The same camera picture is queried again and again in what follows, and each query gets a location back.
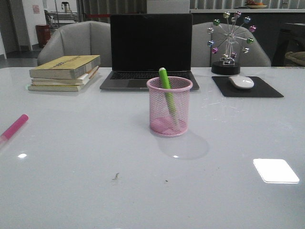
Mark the pink highlighter pen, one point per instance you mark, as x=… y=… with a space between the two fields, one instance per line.
x=12 y=130

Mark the pink mesh pen holder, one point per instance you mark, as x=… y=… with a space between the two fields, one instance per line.
x=169 y=107

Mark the grey open laptop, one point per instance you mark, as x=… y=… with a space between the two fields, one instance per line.
x=143 y=43

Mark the middle white book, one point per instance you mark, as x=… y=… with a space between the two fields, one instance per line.
x=82 y=80

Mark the right grey armchair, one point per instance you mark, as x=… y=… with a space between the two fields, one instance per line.
x=207 y=47

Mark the grey armchair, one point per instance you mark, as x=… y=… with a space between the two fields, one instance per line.
x=207 y=47
x=82 y=38

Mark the white computer mouse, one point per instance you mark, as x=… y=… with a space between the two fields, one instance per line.
x=241 y=82

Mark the top yellow book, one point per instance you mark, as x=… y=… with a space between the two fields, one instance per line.
x=66 y=67

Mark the left grey armchair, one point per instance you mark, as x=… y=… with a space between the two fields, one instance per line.
x=82 y=38

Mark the ferris wheel desk ornament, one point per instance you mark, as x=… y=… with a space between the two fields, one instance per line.
x=230 y=37

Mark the black mouse pad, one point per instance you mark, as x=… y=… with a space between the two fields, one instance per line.
x=261 y=89

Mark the bottom pale green book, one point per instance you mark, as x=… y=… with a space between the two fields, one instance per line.
x=61 y=88

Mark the red trash bin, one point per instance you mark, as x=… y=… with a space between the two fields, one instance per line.
x=43 y=34

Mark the fruit bowl on counter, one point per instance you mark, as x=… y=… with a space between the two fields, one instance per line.
x=253 y=4

